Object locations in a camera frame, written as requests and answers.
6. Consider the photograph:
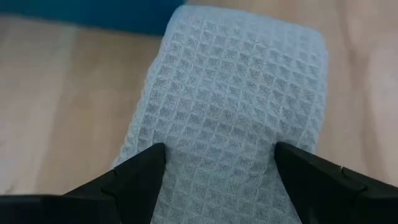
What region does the grey waffle weave towel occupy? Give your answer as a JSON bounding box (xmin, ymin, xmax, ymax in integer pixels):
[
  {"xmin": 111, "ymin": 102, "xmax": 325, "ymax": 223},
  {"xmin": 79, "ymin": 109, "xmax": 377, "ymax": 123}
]
[{"xmin": 111, "ymin": 4, "xmax": 330, "ymax": 224}]

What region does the teal plastic bin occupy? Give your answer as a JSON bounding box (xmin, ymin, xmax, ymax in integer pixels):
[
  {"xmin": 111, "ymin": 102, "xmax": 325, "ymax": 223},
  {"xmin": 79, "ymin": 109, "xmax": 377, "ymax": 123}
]
[{"xmin": 0, "ymin": 0, "xmax": 188, "ymax": 36}]

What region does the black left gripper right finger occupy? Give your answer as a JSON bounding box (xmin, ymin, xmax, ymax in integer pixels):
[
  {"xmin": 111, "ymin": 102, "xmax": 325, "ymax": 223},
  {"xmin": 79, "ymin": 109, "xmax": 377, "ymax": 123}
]
[{"xmin": 274, "ymin": 141, "xmax": 398, "ymax": 224}]

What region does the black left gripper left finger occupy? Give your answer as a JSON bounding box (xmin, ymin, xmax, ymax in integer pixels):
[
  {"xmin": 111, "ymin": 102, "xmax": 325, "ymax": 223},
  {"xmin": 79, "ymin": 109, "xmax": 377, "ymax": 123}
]
[{"xmin": 0, "ymin": 142, "xmax": 167, "ymax": 224}]

